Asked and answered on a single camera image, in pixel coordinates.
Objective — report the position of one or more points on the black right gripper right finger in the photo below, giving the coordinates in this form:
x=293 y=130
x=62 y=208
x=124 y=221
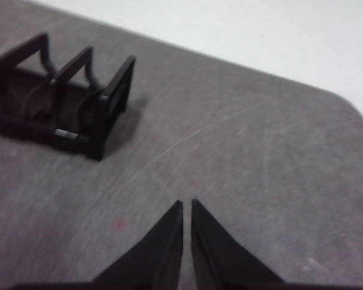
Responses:
x=224 y=259

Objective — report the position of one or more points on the black plastic dish rack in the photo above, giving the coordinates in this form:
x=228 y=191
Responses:
x=72 y=121

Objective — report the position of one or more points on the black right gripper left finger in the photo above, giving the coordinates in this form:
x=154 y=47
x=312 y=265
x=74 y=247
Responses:
x=151 y=259

